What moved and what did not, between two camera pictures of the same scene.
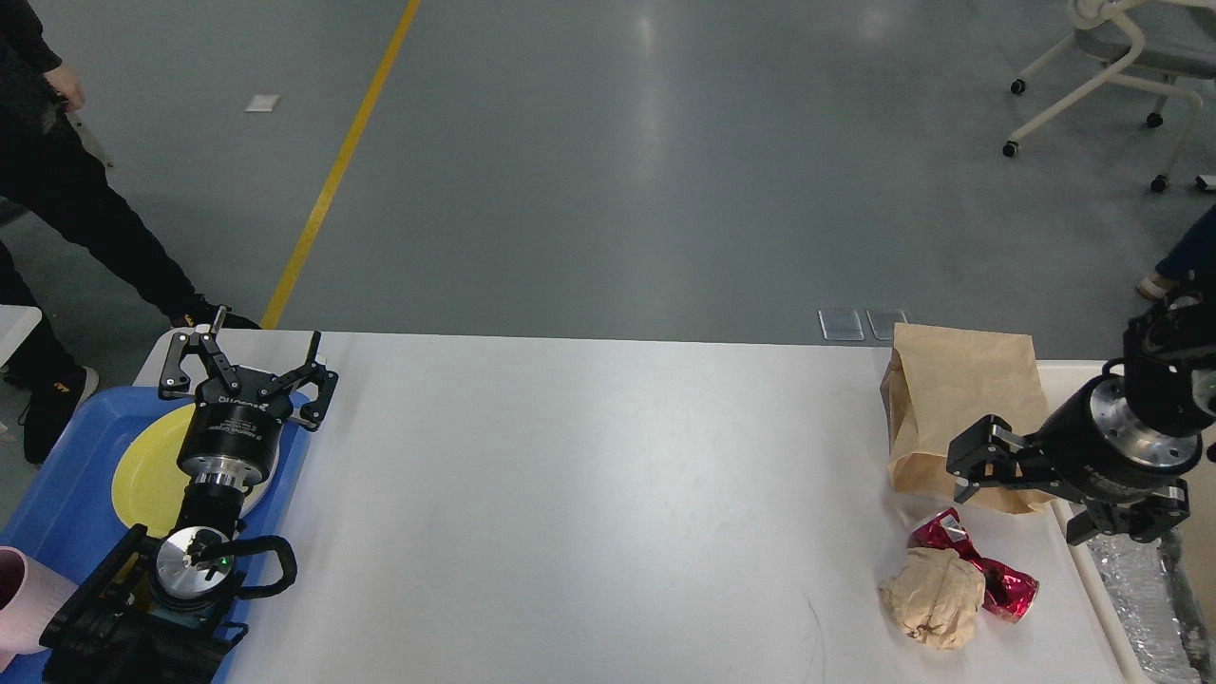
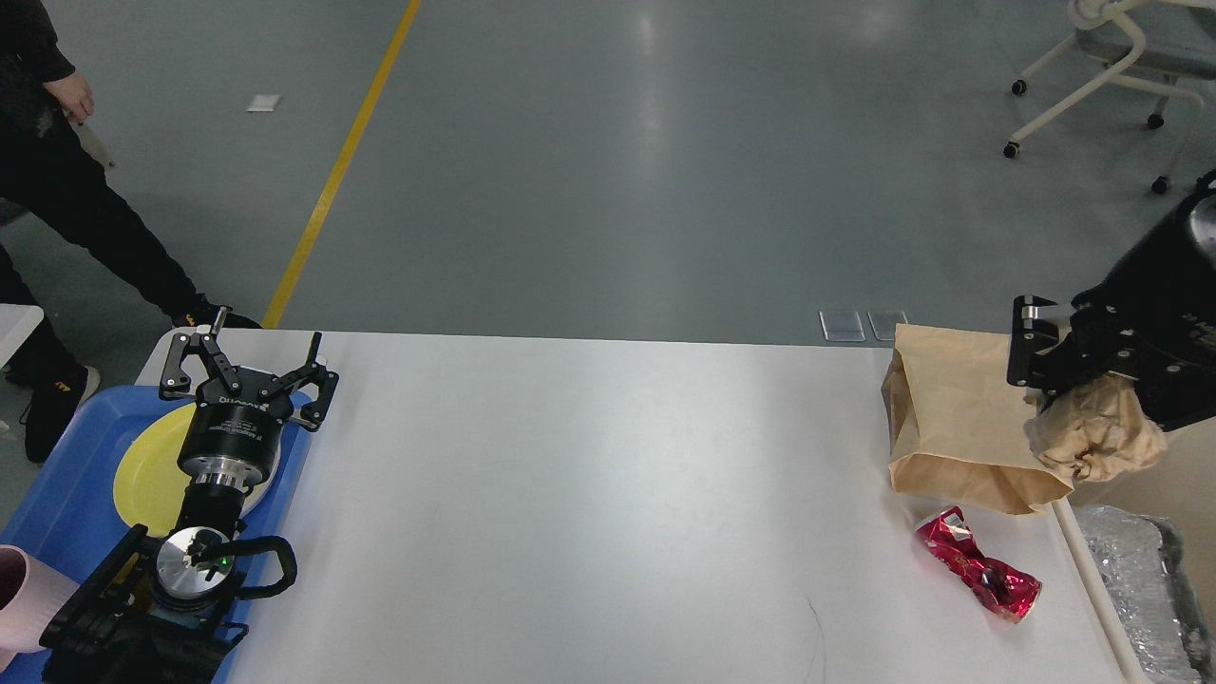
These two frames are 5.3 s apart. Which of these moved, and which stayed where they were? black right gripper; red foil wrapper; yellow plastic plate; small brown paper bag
Moved: black right gripper
Stayed: yellow plastic plate; small brown paper bag; red foil wrapper
